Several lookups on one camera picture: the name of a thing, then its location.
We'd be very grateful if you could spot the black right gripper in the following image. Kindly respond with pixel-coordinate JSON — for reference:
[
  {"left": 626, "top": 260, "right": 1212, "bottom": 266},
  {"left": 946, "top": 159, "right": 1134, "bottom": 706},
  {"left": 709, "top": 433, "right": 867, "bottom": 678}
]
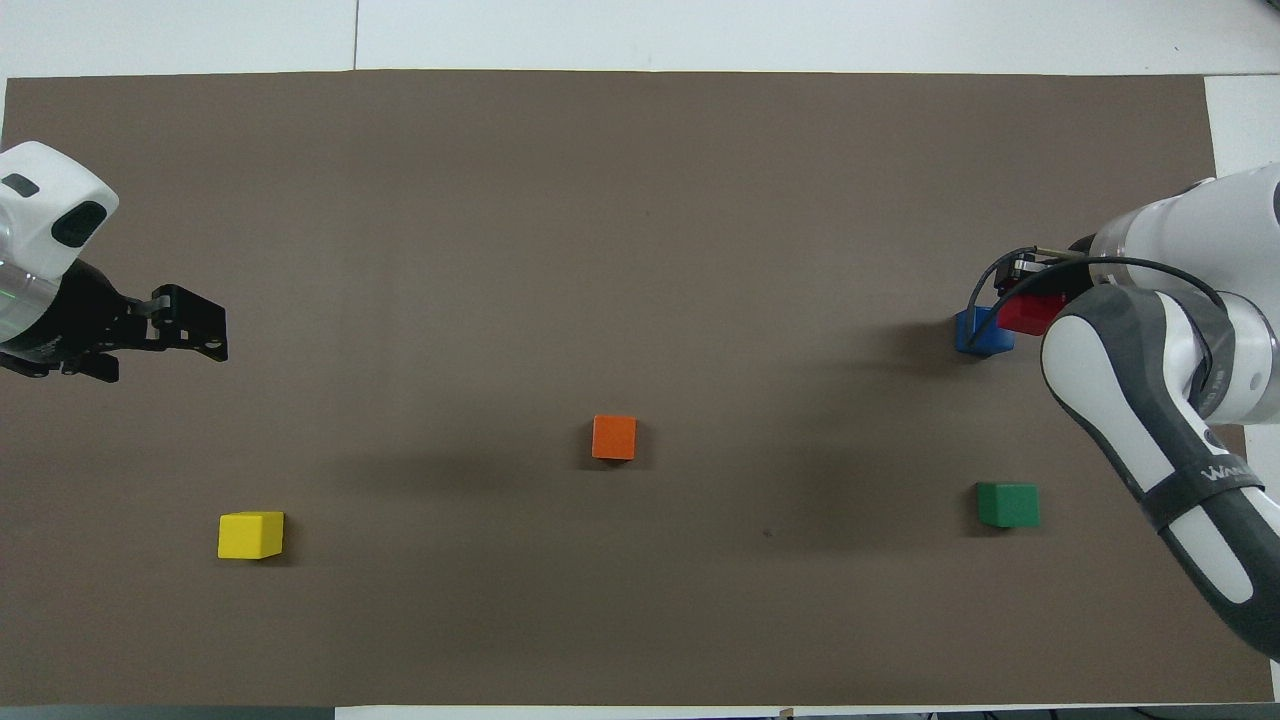
[{"left": 1010, "top": 235, "right": 1098, "bottom": 298}]

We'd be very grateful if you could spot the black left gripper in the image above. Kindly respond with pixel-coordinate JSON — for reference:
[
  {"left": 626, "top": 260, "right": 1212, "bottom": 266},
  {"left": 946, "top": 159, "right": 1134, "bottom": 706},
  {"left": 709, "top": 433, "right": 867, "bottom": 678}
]
[{"left": 0, "top": 261, "right": 230, "bottom": 385}]

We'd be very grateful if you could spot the red cube block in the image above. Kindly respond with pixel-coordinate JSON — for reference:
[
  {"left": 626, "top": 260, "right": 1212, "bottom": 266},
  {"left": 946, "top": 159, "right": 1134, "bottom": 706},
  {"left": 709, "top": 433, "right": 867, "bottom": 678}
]
[{"left": 997, "top": 293, "right": 1069, "bottom": 336}]

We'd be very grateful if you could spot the blue cube block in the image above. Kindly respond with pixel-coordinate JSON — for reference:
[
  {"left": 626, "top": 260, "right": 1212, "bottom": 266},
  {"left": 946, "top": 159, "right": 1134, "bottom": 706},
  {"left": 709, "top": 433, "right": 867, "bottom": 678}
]
[{"left": 954, "top": 306, "right": 1016, "bottom": 359}]

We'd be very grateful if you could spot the yellow cube block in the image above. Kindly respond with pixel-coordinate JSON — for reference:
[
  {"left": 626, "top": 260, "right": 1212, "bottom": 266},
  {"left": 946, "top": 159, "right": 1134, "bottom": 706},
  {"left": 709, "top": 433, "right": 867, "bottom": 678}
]
[{"left": 217, "top": 511, "right": 286, "bottom": 561}]

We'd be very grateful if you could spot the green cube block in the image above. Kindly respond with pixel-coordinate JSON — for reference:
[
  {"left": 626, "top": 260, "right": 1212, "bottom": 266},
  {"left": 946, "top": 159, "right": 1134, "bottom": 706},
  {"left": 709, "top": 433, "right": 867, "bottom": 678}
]
[{"left": 976, "top": 482, "right": 1041, "bottom": 529}]

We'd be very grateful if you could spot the orange cube block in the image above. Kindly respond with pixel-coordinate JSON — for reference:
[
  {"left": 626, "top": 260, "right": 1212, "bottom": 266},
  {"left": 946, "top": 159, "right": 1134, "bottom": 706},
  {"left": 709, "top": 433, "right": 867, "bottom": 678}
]
[{"left": 591, "top": 415, "right": 638, "bottom": 462}]

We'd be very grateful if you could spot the brown table mat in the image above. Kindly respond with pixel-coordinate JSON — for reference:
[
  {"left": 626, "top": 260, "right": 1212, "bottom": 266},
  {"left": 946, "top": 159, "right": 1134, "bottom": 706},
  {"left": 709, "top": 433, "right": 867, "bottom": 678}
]
[{"left": 0, "top": 68, "right": 1276, "bottom": 707}]

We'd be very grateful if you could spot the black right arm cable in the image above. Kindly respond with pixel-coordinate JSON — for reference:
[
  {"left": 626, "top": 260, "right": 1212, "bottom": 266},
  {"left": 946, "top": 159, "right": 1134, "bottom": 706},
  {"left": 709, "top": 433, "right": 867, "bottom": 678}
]
[{"left": 966, "top": 245, "right": 1229, "bottom": 351}]

